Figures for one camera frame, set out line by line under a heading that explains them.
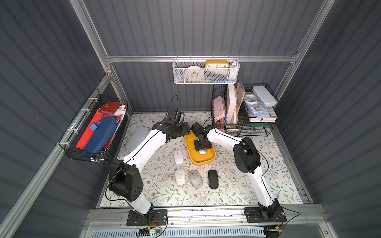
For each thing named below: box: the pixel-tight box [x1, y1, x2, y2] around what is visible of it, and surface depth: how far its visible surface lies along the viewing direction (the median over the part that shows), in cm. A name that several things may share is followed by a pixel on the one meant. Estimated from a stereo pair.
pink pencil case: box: [213, 95, 226, 121], surface depth 107 cm
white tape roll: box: [184, 65, 205, 81], surface depth 87 cm
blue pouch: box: [83, 116, 118, 155], surface depth 70 cm
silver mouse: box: [198, 149, 208, 155], surface depth 98 cm
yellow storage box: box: [184, 131, 217, 167], surface depth 93 cm
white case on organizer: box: [252, 85, 277, 107], surface depth 102 cm
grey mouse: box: [187, 169, 203, 190], surface depth 85 cm
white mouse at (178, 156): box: [173, 148, 184, 165], surface depth 96 cm
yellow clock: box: [204, 59, 230, 69], surface depth 90 cm
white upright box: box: [226, 83, 238, 124], surface depth 98 cm
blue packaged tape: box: [244, 93, 270, 117], surface depth 95 cm
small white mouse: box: [175, 169, 186, 186], surface depth 86 cm
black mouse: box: [208, 169, 219, 189], surface depth 86 cm
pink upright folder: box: [235, 77, 246, 118], surface depth 98 cm
